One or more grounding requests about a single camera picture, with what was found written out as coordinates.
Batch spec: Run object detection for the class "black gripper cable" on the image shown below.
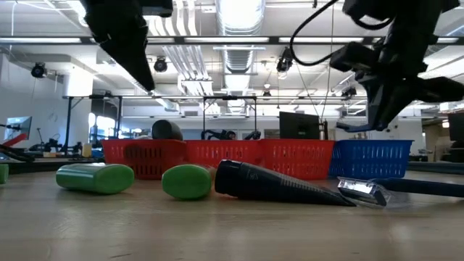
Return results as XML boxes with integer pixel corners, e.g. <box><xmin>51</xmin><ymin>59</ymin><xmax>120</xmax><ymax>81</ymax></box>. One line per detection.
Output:
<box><xmin>289</xmin><ymin>0</ymin><xmax>394</xmax><ymax>67</ymax></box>

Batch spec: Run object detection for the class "black squeeze tube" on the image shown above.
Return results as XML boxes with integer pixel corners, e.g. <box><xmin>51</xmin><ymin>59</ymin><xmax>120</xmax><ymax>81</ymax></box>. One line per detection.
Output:
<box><xmin>214</xmin><ymin>159</ymin><xmax>357</xmax><ymax>207</ymax></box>

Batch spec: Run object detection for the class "dark background table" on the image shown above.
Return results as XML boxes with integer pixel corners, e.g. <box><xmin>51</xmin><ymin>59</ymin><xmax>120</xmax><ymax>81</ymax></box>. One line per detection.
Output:
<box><xmin>407</xmin><ymin>161</ymin><xmax>464</xmax><ymax>175</ymax></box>
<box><xmin>0</xmin><ymin>156</ymin><xmax>106</xmax><ymax>175</ymax></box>

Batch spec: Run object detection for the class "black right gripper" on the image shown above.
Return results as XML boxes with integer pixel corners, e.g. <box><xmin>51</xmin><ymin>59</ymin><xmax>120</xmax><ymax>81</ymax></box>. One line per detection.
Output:
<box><xmin>336</xmin><ymin>17</ymin><xmax>464</xmax><ymax>132</ymax></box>

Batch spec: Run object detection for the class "blue plastic mesh basket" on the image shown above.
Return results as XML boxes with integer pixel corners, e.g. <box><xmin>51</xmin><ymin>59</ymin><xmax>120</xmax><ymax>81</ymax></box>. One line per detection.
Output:
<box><xmin>328</xmin><ymin>139</ymin><xmax>414</xmax><ymax>179</ymax></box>

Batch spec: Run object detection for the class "blue razor with clear cap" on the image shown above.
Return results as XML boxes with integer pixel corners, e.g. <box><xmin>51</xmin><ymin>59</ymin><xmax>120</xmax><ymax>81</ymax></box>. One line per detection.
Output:
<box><xmin>336</xmin><ymin>176</ymin><xmax>464</xmax><ymax>208</ymax></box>

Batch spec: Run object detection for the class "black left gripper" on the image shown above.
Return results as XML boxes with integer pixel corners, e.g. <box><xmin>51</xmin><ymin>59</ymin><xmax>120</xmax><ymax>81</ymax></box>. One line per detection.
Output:
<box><xmin>79</xmin><ymin>0</ymin><xmax>174</xmax><ymax>92</ymax></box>

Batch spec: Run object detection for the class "black computer monitor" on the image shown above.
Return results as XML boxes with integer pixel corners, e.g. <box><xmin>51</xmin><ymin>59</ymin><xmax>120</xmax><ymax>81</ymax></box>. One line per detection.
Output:
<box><xmin>447</xmin><ymin>112</ymin><xmax>464</xmax><ymax>142</ymax></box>
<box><xmin>278</xmin><ymin>111</ymin><xmax>322</xmax><ymax>141</ymax></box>

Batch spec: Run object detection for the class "black ceiling spotlight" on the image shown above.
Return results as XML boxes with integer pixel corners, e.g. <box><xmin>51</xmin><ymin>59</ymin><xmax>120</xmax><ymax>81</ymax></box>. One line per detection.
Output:
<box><xmin>30</xmin><ymin>62</ymin><xmax>48</xmax><ymax>79</ymax></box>
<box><xmin>153</xmin><ymin>56</ymin><xmax>169</xmax><ymax>73</ymax></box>
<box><xmin>275</xmin><ymin>46</ymin><xmax>294</xmax><ymax>73</ymax></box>

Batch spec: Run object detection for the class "black aluminium rig frame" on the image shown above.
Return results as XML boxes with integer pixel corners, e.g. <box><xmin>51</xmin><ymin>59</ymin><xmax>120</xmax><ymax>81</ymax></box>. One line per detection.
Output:
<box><xmin>0</xmin><ymin>35</ymin><xmax>464</xmax><ymax>46</ymax></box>

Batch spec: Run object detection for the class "dark grey deodorant roll-on bottle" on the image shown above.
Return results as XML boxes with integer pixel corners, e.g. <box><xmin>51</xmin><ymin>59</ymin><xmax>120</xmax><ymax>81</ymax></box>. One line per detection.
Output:
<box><xmin>151</xmin><ymin>119</ymin><xmax>184</xmax><ymax>141</ymax></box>

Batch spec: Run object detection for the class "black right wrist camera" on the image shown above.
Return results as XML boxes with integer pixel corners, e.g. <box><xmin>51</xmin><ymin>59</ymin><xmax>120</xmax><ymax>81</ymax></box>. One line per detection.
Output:
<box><xmin>329</xmin><ymin>41</ymin><xmax>381</xmax><ymax>73</ymax></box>

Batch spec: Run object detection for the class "red plastic mesh basket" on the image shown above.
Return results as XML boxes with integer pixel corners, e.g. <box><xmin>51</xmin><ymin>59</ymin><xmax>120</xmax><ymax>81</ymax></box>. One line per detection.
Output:
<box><xmin>185</xmin><ymin>139</ymin><xmax>264</xmax><ymax>168</ymax></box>
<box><xmin>101</xmin><ymin>138</ymin><xmax>189</xmax><ymax>181</ymax></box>
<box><xmin>259</xmin><ymin>138</ymin><xmax>335</xmax><ymax>181</ymax></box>

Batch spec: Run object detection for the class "tilted grey monitor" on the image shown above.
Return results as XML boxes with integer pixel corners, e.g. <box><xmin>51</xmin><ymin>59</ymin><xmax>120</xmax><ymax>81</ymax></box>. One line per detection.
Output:
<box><xmin>3</xmin><ymin>115</ymin><xmax>33</xmax><ymax>141</ymax></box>

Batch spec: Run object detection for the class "black background workstation frame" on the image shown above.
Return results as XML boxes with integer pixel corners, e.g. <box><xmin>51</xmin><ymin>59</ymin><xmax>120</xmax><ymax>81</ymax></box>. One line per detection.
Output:
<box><xmin>202</xmin><ymin>95</ymin><xmax>259</xmax><ymax>141</ymax></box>
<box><xmin>62</xmin><ymin>94</ymin><xmax>124</xmax><ymax>155</ymax></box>

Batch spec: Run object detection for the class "silver ventilation duct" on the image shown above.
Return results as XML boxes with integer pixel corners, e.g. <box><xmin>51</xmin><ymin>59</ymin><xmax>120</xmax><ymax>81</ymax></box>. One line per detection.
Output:
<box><xmin>215</xmin><ymin>0</ymin><xmax>268</xmax><ymax>115</ymax></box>

